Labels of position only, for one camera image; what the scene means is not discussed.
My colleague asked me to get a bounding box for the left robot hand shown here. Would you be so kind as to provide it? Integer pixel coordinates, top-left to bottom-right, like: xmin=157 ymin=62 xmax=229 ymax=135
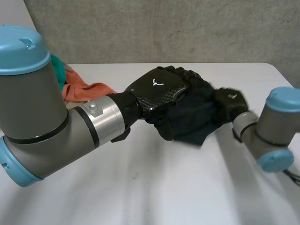
xmin=110 ymin=66 xmax=214 ymax=142

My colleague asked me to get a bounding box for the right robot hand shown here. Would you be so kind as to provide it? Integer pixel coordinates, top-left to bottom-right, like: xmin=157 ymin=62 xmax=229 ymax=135
xmin=212 ymin=87 xmax=249 ymax=124

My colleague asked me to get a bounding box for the dark blue cloth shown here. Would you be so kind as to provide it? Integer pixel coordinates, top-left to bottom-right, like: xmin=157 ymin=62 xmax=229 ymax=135
xmin=164 ymin=90 xmax=232 ymax=148

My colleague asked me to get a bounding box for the coral towel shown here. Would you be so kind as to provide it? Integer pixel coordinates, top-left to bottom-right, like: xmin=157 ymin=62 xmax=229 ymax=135
xmin=62 ymin=69 xmax=117 ymax=103

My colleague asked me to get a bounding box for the teal towel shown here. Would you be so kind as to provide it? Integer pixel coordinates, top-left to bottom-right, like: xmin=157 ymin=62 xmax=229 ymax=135
xmin=50 ymin=54 xmax=68 ymax=92

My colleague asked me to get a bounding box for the black cable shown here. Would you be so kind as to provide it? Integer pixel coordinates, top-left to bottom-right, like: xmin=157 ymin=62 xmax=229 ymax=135
xmin=282 ymin=169 xmax=300 ymax=183

